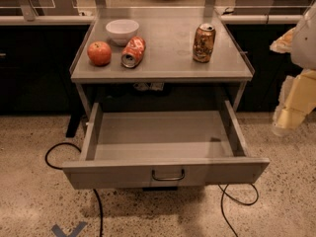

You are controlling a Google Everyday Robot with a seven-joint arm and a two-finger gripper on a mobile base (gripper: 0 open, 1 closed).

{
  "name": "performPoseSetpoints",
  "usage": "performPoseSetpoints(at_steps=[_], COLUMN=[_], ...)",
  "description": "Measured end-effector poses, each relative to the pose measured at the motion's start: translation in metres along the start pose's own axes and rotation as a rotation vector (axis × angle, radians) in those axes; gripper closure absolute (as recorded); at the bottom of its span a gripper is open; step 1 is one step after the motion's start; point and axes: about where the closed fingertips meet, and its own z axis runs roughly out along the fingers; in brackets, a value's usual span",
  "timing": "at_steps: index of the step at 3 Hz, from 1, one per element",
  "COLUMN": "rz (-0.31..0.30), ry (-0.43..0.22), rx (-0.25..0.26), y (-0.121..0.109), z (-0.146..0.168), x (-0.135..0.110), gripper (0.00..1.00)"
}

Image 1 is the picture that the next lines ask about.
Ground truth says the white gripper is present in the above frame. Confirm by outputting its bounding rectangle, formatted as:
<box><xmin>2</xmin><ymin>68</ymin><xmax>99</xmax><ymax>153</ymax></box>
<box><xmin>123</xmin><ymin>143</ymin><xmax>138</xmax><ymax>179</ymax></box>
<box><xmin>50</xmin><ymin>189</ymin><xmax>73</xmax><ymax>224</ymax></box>
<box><xmin>272</xmin><ymin>70</ymin><xmax>316</xmax><ymax>136</ymax></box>

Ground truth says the orange soda can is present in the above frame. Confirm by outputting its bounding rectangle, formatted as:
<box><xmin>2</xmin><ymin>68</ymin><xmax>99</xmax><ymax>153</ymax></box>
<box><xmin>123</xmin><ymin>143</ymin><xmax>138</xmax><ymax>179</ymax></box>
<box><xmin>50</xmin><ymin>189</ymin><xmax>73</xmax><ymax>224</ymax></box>
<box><xmin>193</xmin><ymin>23</ymin><xmax>216</xmax><ymax>63</ymax></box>

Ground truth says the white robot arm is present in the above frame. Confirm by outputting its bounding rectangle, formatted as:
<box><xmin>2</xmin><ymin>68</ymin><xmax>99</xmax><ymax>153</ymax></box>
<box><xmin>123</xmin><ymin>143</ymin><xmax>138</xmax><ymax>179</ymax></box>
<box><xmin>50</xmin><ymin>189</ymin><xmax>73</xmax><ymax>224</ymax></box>
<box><xmin>270</xmin><ymin>4</ymin><xmax>316</xmax><ymax>136</ymax></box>

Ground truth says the red soda can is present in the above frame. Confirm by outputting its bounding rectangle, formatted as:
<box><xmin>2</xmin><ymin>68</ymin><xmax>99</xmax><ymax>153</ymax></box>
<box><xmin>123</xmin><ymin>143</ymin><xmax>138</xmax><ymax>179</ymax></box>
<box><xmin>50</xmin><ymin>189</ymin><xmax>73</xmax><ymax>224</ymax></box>
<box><xmin>121</xmin><ymin>37</ymin><xmax>146</xmax><ymax>68</ymax></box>

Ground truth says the grey open drawer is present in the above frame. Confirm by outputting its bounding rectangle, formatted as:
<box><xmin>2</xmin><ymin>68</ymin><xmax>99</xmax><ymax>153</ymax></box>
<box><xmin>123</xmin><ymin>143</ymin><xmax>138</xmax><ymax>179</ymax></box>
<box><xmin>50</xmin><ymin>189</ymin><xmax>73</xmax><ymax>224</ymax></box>
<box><xmin>62</xmin><ymin>103</ymin><xmax>270</xmax><ymax>189</ymax></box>

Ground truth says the grey metal cabinet table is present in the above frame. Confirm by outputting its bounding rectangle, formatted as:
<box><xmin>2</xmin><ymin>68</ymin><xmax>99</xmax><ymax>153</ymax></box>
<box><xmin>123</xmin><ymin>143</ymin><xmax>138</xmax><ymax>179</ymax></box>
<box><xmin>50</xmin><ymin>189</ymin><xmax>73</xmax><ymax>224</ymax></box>
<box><xmin>65</xmin><ymin>5</ymin><xmax>256</xmax><ymax>138</ymax></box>

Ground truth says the white bowl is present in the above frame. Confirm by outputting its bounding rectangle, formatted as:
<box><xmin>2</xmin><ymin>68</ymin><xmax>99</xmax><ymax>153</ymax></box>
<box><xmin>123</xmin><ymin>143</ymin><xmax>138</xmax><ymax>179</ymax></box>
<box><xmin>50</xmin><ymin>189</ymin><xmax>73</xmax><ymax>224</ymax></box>
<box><xmin>106</xmin><ymin>19</ymin><xmax>139</xmax><ymax>46</ymax></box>

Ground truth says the red apple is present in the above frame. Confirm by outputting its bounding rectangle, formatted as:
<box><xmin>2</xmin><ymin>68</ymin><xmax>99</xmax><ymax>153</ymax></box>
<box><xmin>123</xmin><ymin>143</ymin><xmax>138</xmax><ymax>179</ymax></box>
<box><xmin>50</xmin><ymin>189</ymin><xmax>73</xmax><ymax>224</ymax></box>
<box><xmin>87</xmin><ymin>41</ymin><xmax>112</xmax><ymax>66</ymax></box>

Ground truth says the metal drawer handle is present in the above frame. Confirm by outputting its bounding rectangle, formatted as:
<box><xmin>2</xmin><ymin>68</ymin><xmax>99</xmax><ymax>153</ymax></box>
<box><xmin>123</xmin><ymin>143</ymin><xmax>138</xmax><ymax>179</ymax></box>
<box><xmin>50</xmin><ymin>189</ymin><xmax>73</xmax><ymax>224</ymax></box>
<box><xmin>151</xmin><ymin>169</ymin><xmax>186</xmax><ymax>182</ymax></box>

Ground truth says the black floor cable left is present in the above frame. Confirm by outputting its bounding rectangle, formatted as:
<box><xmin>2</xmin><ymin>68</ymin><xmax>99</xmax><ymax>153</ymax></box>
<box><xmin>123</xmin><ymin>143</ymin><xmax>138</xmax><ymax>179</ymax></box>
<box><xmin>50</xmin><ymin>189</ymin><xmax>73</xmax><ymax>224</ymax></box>
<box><xmin>44</xmin><ymin>141</ymin><xmax>105</xmax><ymax>237</ymax></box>

